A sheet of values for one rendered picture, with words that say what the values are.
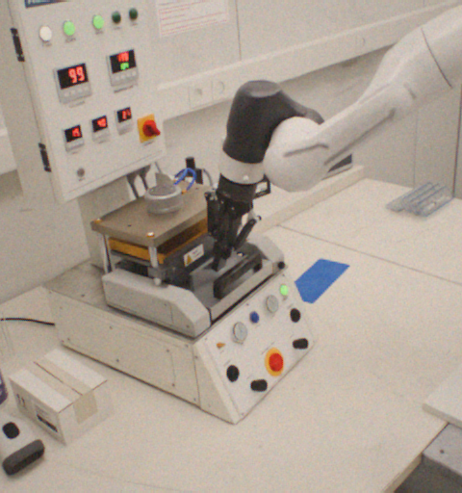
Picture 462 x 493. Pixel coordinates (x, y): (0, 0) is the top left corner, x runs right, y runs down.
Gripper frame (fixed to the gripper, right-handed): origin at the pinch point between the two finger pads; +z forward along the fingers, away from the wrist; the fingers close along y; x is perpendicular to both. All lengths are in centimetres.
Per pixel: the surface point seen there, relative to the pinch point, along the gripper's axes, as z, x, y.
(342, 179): 31, 101, -16
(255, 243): 2.2, 11.9, 1.1
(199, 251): 0.6, -2.0, -4.1
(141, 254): 2.7, -10.2, -13.0
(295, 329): 16.5, 10.2, 17.4
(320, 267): 27, 47, 6
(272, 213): 32, 65, -22
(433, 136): 58, 227, -20
